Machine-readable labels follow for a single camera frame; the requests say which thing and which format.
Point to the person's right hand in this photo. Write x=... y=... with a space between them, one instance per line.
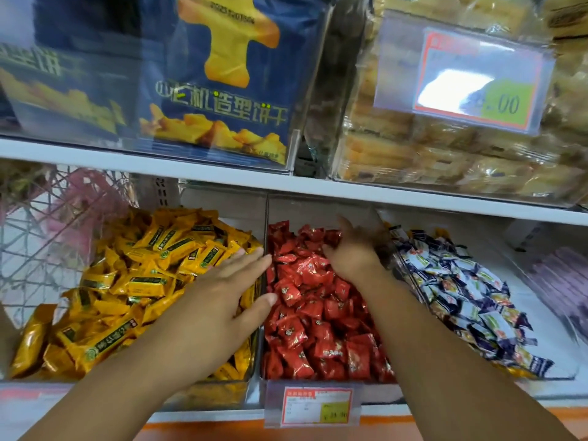
x=358 y=254

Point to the person's left hand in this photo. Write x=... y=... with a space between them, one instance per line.
x=216 y=312

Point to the person's left thumb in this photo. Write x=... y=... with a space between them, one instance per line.
x=259 y=310

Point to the person's left middle finger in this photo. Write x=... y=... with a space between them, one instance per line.
x=234 y=261

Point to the person's right fingers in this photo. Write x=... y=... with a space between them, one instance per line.
x=344 y=231

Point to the person's right forearm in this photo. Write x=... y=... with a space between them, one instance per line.
x=436 y=362

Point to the person's left forearm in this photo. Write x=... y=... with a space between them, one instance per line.
x=124 y=385

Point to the clear bin of red candies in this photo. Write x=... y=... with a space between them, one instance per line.
x=317 y=208

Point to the pile of red candy packets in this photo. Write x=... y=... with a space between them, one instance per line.
x=317 y=321

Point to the white shelf board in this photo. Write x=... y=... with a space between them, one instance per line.
x=229 y=176

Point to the clear bin of pastries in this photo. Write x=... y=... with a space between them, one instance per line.
x=349 y=146

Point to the clear bin of yellow packets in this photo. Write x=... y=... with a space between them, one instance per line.
x=216 y=394

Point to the pile of yellow snack packets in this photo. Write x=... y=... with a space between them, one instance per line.
x=133 y=280

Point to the small red yellow price tag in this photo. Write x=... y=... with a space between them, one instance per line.
x=312 y=405

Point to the clear bin of biscuit bags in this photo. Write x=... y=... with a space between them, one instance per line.
x=303 y=110

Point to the pile of blue white candies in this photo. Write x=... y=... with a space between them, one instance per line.
x=464 y=298

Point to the stack of wrapped pastry packets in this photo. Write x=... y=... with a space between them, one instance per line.
x=459 y=156

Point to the pink wrapped packets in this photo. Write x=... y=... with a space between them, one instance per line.
x=78 y=215

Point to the blue biscuit bag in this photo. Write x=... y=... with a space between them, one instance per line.
x=220 y=73
x=64 y=82

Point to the large red green price tag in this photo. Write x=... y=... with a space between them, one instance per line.
x=473 y=80

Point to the stack of purple packets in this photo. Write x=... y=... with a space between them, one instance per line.
x=562 y=280

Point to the clear bin of blue candies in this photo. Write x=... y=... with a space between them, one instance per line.
x=542 y=344

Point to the white orange shelf edge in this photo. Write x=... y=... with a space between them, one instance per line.
x=565 y=408

